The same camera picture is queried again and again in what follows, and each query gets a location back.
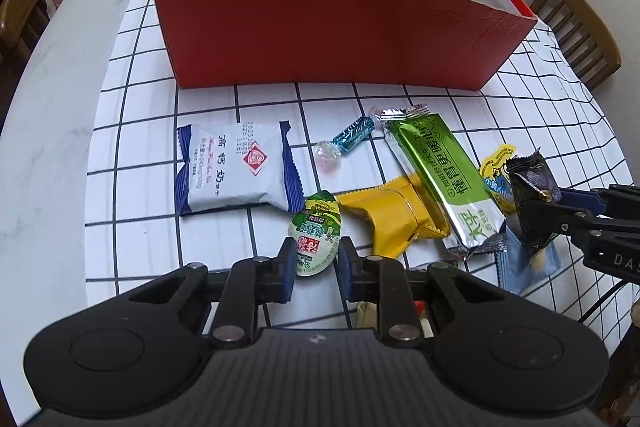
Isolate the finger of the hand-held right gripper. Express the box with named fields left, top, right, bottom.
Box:
left=540, top=185, right=640, bottom=221
left=520, top=201, right=608, bottom=241

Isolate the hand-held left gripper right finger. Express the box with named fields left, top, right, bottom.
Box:
left=338, top=237, right=501, bottom=343

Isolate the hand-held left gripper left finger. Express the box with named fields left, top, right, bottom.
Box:
left=125, top=237, right=298, bottom=348

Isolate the black snack packet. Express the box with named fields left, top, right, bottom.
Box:
left=505, top=149, right=561, bottom=258

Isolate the green jelly cup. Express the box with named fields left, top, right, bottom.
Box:
left=287, top=189, right=344, bottom=278

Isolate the green snack bar packet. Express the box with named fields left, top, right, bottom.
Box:
left=380, top=103, right=508, bottom=262

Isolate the white blue-edged snack packet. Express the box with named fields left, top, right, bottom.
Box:
left=175, top=121, right=306, bottom=216

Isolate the light blue snack packet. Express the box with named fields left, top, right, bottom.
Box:
left=495, top=227, right=566, bottom=295

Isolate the yellow cartoon snack packet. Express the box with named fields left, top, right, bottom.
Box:
left=479, top=143, right=521, bottom=214

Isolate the blue wrapped candy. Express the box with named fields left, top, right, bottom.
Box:
left=312, top=106, right=383, bottom=168

